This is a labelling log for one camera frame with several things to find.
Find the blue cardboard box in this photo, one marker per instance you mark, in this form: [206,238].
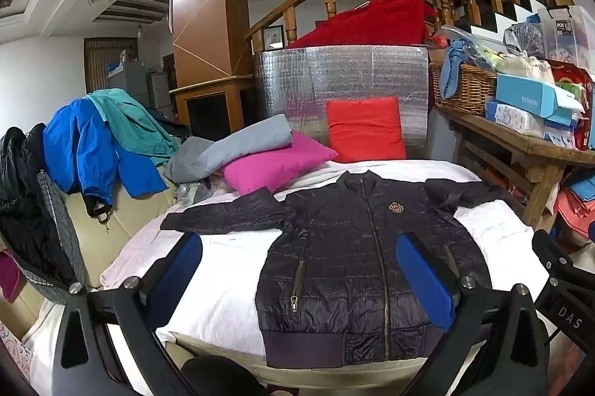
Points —
[530,96]

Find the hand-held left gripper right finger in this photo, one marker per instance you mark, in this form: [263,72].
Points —
[427,284]

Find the grey refrigerator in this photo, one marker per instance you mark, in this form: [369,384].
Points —
[130,82]

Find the red patterned bag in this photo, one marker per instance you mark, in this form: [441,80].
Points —
[578,80]

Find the magenta cloth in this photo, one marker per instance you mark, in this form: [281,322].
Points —
[10,277]

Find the dark dotted plastic bag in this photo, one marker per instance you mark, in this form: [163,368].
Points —
[525,39]

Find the grey checked cloth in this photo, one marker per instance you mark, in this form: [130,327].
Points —
[60,233]

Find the pile of folded cloths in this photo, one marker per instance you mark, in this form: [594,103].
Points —
[576,205]

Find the silver foil mat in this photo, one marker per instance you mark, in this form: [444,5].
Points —
[348,75]

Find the grey hoodie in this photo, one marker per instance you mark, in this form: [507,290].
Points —
[241,142]

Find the beige sofa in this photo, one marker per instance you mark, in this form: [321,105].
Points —
[116,228]

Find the pink pillow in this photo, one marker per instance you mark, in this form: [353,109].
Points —
[274,161]

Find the light blue cloth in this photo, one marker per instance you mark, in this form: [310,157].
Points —
[453,63]

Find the white fleece blanket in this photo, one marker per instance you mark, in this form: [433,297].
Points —
[223,284]

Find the teal jacket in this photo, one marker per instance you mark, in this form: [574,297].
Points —
[135,121]

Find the wooden column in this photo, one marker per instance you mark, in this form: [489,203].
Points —
[209,5]

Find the red blanket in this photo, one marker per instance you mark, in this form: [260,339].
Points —
[372,24]

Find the glossy black coat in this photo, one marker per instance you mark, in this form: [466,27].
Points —
[21,201]

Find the black quilted jacket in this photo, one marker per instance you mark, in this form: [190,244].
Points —
[334,247]

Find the red pillow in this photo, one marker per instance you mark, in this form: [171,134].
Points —
[365,128]

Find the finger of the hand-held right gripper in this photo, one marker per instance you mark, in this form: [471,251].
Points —
[565,312]

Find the wooden side table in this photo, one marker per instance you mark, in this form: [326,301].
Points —
[525,159]

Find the framed picture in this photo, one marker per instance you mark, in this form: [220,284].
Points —
[273,37]

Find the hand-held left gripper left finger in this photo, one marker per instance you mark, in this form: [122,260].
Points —
[179,280]

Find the white tissue pack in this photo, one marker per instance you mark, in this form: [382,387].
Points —
[516,119]

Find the blue jacket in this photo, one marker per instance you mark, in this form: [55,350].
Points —
[83,145]

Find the wicker basket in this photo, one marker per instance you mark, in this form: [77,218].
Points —
[465,89]

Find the clear plastic storage box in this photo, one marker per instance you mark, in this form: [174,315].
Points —
[569,33]

